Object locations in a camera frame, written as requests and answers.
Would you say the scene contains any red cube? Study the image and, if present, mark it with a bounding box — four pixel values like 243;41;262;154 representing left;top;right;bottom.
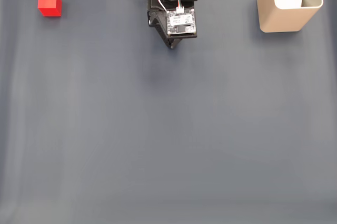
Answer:
37;0;63;18

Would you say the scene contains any beige rounded square box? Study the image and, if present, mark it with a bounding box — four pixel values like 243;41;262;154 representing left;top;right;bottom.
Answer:
256;0;324;34

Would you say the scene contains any dark blue mat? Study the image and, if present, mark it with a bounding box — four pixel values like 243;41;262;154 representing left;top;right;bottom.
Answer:
0;0;337;224

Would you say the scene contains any white camera circuit board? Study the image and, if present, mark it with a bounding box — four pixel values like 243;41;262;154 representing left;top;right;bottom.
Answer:
166;8;198;38

